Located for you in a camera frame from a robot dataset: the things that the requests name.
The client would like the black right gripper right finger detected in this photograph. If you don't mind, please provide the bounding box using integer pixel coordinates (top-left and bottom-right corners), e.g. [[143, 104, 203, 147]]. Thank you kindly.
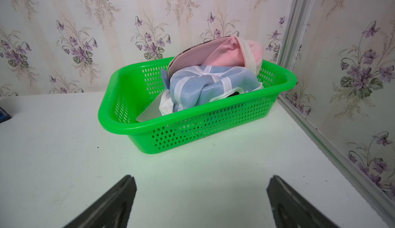
[[266, 175, 337, 228]]

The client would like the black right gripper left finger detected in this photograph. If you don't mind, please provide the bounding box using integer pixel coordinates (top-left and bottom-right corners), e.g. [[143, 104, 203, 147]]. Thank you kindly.
[[66, 175, 137, 228]]

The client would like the pink baseball cap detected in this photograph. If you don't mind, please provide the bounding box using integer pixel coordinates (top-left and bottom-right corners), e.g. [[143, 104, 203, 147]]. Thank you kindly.
[[167, 36, 264, 79]]

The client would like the light blue baseball cap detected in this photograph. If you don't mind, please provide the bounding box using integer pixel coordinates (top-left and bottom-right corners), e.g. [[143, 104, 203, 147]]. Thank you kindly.
[[136, 65, 263, 122]]

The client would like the green plastic basket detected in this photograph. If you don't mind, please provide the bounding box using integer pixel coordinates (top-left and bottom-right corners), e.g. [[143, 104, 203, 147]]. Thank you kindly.
[[98, 58, 297, 154]]

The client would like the blue black stapler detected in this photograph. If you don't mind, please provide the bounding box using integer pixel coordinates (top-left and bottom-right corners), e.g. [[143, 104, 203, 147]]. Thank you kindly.
[[0, 108, 12, 123]]

